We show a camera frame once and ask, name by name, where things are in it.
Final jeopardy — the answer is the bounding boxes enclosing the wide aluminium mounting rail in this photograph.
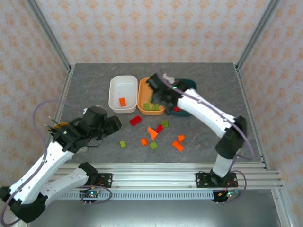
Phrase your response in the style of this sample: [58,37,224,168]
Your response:
[47,162,284,190]

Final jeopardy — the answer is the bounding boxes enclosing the lower aluminium frame post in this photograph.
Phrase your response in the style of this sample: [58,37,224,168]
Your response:
[271,189,295,227]

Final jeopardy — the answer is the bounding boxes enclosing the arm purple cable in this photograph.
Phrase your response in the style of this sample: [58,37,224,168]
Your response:
[157,70,255,204]
[0,99,113,225]

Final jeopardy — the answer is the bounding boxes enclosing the slotted grey cable duct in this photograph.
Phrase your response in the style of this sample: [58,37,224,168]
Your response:
[59,192,214,201]

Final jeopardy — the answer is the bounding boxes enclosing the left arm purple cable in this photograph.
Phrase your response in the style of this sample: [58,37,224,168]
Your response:
[0,99,113,225]

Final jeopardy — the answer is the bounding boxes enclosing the teal plastic container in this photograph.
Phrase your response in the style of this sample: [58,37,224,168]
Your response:
[169,78,198,118]

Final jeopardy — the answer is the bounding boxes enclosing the aluminium table side rail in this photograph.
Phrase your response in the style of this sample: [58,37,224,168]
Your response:
[235,64,270,170]
[47,66,74,147]

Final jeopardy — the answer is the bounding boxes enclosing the white plastic container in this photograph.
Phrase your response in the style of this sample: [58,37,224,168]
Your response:
[108,75,139,114]

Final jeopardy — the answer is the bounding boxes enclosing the orange wedge lego piece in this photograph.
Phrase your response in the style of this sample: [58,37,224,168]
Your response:
[147,127,159,140]

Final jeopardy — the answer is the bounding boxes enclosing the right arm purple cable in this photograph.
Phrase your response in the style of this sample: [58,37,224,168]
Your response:
[157,70,255,204]

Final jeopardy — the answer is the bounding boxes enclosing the small circuit board with wires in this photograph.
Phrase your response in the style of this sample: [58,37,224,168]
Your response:
[212,189,240,203]
[79,186,103,204]

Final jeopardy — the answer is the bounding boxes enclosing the grey metal lower panel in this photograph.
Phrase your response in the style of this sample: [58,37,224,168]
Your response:
[30,200,284,227]

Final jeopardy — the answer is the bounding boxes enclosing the aluminium frame post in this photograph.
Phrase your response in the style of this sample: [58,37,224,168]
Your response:
[25,0,72,73]
[236,0,282,71]
[271,189,295,227]

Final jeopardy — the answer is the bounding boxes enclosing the orange plastic container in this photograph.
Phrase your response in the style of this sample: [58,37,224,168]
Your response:
[137,77,166,116]

